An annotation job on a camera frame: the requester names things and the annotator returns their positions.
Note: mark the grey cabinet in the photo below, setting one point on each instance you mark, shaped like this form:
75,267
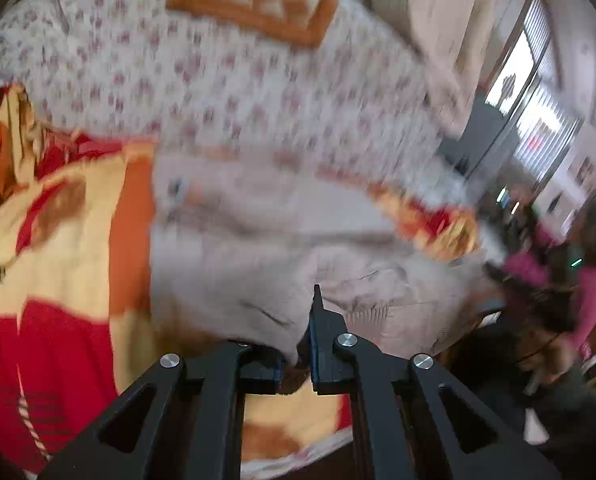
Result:
483,140

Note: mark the person's dark trouser leg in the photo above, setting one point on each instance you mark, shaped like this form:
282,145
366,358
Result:
503,380

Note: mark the window with grid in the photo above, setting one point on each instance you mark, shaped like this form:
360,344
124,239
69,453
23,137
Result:
543,110

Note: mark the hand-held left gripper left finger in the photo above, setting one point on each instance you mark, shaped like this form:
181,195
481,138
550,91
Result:
270,372

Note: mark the orange yellow printed blanket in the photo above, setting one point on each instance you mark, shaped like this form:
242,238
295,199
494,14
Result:
67,270

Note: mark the floral bed sheet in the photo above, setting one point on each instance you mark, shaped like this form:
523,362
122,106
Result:
298,460

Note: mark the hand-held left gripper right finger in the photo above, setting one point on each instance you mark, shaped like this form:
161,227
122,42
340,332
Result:
320,345

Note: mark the beige jacket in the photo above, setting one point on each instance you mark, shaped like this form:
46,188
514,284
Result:
237,260

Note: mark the beige curtain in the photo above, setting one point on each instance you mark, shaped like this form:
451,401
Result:
458,35

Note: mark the device with green light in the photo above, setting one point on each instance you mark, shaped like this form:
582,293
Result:
504,196

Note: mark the floral quilt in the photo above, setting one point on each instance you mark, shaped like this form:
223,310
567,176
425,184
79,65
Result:
227,85

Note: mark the orange checkered cushion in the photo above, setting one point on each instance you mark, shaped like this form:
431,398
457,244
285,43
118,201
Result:
258,0

